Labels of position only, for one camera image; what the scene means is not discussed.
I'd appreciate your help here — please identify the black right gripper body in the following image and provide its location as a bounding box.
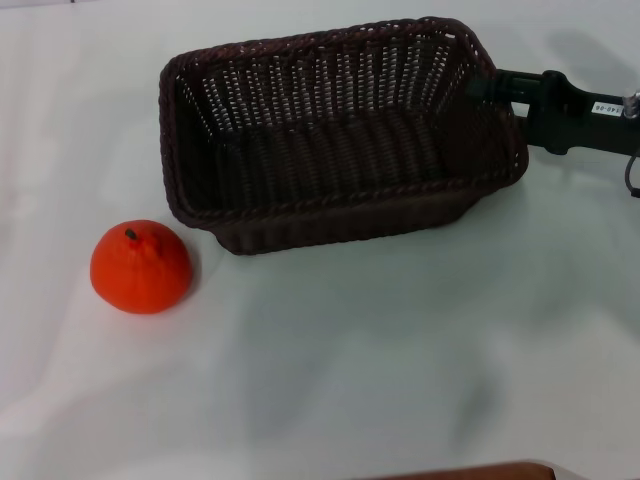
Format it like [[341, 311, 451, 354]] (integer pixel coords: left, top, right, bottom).
[[523, 69, 640, 157]]

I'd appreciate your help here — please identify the dark brown woven basket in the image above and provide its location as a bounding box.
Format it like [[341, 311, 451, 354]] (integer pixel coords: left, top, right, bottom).
[[157, 16, 530, 257]]

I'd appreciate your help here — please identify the silver metal connector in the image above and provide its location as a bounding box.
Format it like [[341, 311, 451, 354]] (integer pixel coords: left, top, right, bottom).
[[620, 88, 640, 120]]

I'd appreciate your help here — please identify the orange brown table edge strip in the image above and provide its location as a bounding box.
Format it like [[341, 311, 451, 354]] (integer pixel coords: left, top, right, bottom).
[[388, 460, 564, 480]]

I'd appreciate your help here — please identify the orange tangerine fruit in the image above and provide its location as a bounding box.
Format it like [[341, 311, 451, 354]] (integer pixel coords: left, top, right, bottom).
[[89, 218, 194, 316]]

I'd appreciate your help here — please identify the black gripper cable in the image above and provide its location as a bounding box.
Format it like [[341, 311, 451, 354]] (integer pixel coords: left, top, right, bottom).
[[621, 152, 640, 198]]

